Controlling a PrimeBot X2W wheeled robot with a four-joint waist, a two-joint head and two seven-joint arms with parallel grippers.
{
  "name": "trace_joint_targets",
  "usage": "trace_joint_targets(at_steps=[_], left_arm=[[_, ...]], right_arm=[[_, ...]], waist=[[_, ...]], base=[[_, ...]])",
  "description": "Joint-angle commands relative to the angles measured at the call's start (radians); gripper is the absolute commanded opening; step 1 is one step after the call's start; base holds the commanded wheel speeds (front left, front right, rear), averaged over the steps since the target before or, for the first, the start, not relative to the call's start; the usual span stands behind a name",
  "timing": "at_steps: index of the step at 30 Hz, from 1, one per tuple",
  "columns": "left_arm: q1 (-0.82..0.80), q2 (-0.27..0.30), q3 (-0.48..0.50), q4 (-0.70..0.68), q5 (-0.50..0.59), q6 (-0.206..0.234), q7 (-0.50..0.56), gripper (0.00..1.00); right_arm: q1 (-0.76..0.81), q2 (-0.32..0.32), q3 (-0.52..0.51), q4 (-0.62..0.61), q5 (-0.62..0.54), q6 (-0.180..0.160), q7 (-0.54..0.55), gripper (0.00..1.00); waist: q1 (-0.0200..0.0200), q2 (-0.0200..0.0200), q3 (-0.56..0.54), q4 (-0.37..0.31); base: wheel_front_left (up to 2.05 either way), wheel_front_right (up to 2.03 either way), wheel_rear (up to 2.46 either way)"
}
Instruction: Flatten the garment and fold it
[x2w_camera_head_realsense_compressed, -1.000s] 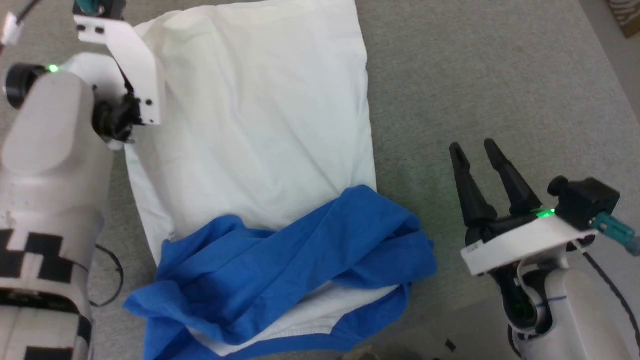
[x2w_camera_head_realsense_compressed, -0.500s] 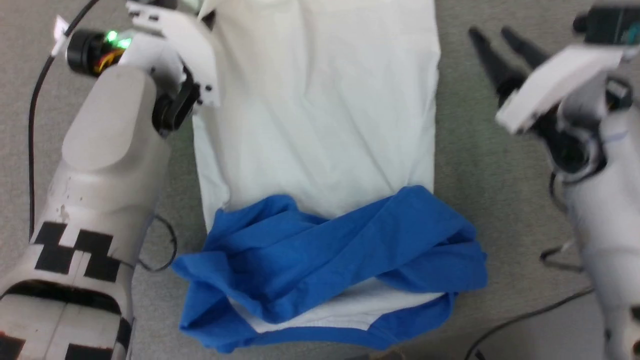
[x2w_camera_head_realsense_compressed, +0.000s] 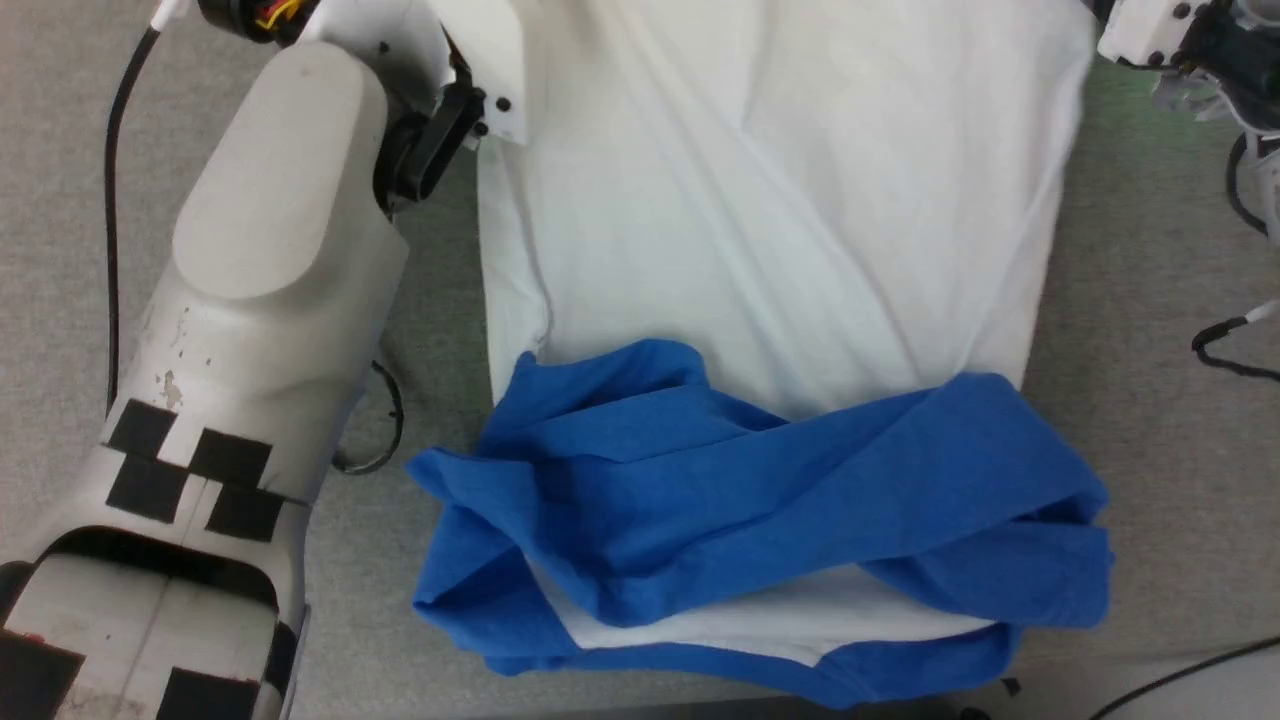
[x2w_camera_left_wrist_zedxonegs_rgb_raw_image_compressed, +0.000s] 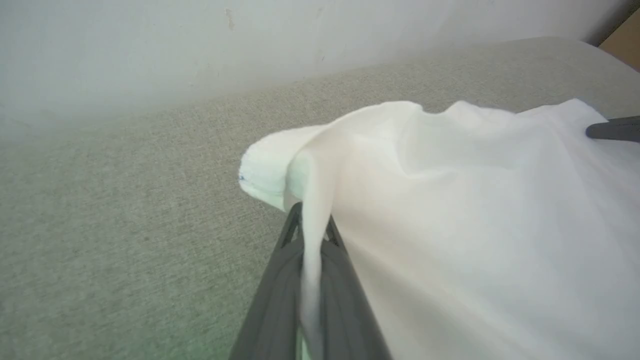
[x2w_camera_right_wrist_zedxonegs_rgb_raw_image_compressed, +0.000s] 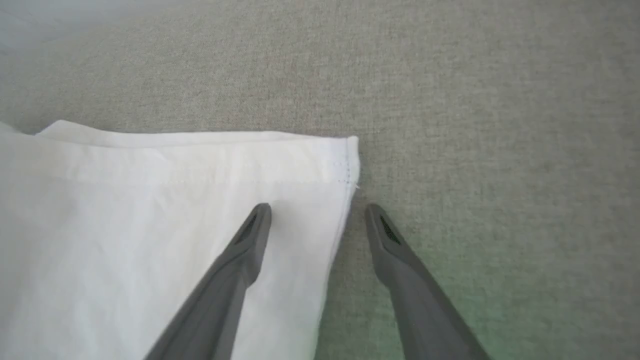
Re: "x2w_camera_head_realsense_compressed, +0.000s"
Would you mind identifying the thin black cable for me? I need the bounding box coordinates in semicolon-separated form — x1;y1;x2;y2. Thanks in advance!
1088;636;1280;720
1190;300;1280;383
103;0;191;419
333;358;407;477

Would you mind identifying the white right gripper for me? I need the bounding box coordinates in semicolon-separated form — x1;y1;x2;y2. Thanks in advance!
1095;0;1280;133

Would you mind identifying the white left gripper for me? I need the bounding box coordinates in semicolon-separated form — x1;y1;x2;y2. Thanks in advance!
298;0;529;147

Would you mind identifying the blue and white shirt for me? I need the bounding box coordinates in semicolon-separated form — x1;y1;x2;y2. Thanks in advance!
405;0;1117;711

